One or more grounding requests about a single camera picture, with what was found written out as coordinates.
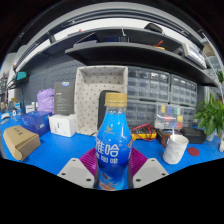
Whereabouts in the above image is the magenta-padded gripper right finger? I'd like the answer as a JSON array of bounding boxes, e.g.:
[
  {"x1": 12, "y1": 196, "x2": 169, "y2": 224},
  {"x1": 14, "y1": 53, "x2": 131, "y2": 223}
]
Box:
[{"x1": 127, "y1": 147, "x2": 170, "y2": 190}]

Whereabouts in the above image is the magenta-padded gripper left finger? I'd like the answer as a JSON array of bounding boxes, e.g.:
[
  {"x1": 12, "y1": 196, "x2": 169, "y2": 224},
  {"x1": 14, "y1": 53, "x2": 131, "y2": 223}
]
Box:
[{"x1": 57, "y1": 147, "x2": 100, "y2": 190}]

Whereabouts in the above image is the blue drink bottle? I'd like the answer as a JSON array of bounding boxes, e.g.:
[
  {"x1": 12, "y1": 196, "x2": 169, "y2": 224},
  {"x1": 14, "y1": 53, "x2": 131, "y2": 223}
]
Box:
[{"x1": 94, "y1": 92, "x2": 134, "y2": 192}]

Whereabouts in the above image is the white faceted cup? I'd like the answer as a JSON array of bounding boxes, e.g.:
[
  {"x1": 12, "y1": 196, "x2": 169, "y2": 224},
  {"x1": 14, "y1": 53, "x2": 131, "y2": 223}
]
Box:
[{"x1": 162, "y1": 134, "x2": 190, "y2": 166}]

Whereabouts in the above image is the yellow multimeter with red leads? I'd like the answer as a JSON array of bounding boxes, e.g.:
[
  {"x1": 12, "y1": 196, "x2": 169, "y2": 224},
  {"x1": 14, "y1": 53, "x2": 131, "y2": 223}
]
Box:
[{"x1": 130, "y1": 123, "x2": 158, "y2": 142}]

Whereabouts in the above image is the white carton box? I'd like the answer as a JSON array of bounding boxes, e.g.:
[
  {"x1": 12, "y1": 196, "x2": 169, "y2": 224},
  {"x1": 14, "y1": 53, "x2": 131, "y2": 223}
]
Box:
[{"x1": 48, "y1": 113, "x2": 77, "y2": 138}]

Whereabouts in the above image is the flat round red coaster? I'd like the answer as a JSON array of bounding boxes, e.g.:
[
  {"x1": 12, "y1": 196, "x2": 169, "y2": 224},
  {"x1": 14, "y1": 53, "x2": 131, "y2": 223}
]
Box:
[{"x1": 187, "y1": 146, "x2": 201, "y2": 158}]

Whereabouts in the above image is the flat black box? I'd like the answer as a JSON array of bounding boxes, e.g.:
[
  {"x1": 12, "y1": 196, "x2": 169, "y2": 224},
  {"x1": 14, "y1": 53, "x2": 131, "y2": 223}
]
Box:
[{"x1": 179, "y1": 126, "x2": 208, "y2": 145}]

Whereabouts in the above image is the clear organizer with coloured parts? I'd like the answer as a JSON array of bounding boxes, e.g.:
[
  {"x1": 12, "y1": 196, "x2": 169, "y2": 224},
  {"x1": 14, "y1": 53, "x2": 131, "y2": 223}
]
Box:
[{"x1": 154, "y1": 103, "x2": 184, "y2": 130}]

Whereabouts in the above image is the grey small-parts drawer cabinet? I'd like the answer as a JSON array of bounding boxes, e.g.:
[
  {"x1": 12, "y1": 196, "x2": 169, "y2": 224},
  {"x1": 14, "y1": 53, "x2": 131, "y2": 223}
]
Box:
[
  {"x1": 169, "y1": 73, "x2": 198, "y2": 107},
  {"x1": 127, "y1": 66, "x2": 171, "y2": 103},
  {"x1": 125, "y1": 99, "x2": 158, "y2": 128},
  {"x1": 182, "y1": 105, "x2": 198, "y2": 128}
]

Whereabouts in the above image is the brown cardboard box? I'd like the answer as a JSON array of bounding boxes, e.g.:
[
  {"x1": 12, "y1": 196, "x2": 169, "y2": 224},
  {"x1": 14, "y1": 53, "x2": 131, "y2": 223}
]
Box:
[{"x1": 2, "y1": 125, "x2": 42, "y2": 162}]

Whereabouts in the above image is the blue carton box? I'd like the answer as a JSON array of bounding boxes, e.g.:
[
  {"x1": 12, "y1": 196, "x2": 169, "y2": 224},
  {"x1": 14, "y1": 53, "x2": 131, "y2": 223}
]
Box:
[{"x1": 20, "y1": 110, "x2": 53, "y2": 138}]

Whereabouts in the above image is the white pegboard tray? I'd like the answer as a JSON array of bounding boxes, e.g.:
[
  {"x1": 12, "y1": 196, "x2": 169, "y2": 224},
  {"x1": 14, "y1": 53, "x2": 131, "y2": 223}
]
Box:
[{"x1": 73, "y1": 65, "x2": 129, "y2": 136}]

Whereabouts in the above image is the dark grey flat box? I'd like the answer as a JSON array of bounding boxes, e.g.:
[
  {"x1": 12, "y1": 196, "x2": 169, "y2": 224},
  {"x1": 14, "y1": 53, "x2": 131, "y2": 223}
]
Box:
[{"x1": 53, "y1": 81, "x2": 76, "y2": 116}]

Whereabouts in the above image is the purple plastic bag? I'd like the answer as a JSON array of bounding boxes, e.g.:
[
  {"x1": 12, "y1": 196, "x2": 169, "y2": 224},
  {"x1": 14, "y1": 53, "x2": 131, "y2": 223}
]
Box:
[{"x1": 36, "y1": 87, "x2": 56, "y2": 114}]

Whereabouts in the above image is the small white bottle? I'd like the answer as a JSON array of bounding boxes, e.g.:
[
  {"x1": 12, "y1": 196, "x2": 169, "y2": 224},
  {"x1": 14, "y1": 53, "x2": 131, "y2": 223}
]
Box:
[{"x1": 25, "y1": 101, "x2": 38, "y2": 114}]

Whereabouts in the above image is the green potted plant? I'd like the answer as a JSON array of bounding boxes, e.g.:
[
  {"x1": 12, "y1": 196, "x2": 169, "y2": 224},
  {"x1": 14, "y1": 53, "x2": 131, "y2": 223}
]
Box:
[{"x1": 193, "y1": 92, "x2": 224, "y2": 142}]

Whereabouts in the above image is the teal plastic bin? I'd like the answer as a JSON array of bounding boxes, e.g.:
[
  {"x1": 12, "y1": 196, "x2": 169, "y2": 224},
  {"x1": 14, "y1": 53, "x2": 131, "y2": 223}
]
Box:
[{"x1": 15, "y1": 71, "x2": 28, "y2": 82}]

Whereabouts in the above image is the white shelf unit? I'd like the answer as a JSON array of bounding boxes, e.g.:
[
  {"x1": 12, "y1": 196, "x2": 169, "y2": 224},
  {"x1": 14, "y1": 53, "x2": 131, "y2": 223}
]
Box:
[{"x1": 201, "y1": 31, "x2": 224, "y2": 94}]

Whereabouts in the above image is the black wall shelf unit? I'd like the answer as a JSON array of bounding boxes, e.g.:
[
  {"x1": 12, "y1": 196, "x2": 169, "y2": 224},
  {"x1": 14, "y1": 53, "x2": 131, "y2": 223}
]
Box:
[{"x1": 14, "y1": 21, "x2": 219, "y2": 88}]

